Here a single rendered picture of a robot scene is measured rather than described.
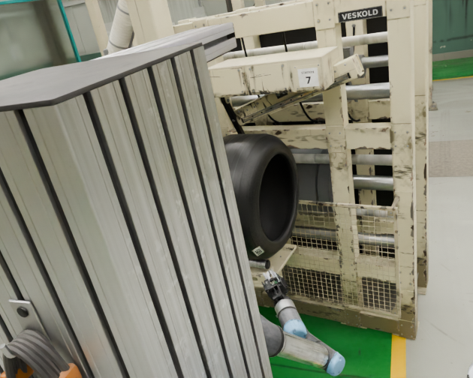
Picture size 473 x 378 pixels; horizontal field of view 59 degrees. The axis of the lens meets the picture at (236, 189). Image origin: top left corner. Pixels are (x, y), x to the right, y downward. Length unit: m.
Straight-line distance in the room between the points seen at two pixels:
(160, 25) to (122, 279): 1.68
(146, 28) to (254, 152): 0.71
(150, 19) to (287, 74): 0.63
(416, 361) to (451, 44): 8.68
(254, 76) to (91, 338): 1.72
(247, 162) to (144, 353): 1.44
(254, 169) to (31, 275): 1.44
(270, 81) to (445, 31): 8.86
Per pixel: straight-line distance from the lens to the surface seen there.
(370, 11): 2.13
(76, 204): 0.33
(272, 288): 1.67
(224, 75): 2.10
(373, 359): 2.81
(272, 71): 1.98
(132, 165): 0.36
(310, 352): 1.46
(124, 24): 2.45
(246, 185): 1.76
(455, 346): 2.94
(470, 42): 10.78
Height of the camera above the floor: 2.07
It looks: 24 degrees down
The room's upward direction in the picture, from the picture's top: 12 degrees counter-clockwise
